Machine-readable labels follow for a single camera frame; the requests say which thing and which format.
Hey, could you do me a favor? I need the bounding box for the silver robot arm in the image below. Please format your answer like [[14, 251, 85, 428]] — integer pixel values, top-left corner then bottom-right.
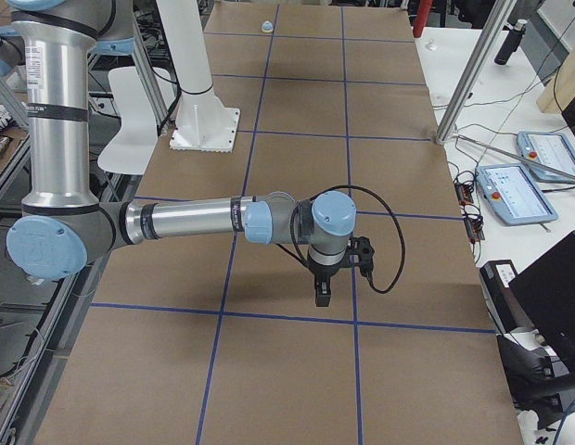
[[6, 1, 358, 307]]

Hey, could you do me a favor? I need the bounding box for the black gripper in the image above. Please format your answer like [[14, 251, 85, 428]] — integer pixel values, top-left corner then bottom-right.
[[307, 254, 351, 307]]

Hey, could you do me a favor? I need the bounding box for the black bottle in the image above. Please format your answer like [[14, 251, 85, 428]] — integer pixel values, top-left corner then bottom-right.
[[494, 19, 528, 66]]

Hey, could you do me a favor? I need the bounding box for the blue teach pendant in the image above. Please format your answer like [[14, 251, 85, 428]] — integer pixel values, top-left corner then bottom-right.
[[517, 132, 575, 176], [476, 163, 558, 226]]

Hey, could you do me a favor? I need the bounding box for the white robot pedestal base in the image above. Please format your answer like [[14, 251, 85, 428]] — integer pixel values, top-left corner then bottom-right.
[[157, 0, 240, 153]]

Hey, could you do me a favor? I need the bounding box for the black power adapter box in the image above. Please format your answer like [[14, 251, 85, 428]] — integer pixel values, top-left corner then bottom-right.
[[479, 260, 533, 333]]

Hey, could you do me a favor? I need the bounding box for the red cylinder object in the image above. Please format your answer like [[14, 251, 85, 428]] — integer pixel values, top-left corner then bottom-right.
[[413, 0, 433, 38]]

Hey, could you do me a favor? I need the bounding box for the aluminium frame post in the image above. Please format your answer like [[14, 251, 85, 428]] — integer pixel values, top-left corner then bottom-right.
[[434, 0, 517, 146]]

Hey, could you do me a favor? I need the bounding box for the white plastic chair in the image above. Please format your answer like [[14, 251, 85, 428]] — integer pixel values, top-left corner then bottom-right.
[[98, 67, 159, 175]]

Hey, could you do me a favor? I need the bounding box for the near blue teach pendant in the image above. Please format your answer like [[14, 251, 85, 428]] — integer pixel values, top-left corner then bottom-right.
[[476, 163, 558, 226]]

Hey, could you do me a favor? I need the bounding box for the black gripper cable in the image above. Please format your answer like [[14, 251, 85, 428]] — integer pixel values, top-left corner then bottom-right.
[[314, 185, 406, 294]]

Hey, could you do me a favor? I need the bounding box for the black laptop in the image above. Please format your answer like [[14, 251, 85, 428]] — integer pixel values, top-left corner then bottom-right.
[[509, 230, 575, 370]]

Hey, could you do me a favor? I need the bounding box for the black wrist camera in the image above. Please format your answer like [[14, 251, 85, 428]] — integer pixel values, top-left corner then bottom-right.
[[349, 236, 375, 281]]

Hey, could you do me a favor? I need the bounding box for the brown paper table cover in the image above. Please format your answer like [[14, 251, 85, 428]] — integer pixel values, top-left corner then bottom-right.
[[25, 4, 525, 445]]

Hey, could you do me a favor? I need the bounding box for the far blue teach pendant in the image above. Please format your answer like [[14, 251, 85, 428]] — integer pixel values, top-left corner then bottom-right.
[[517, 132, 575, 176]]

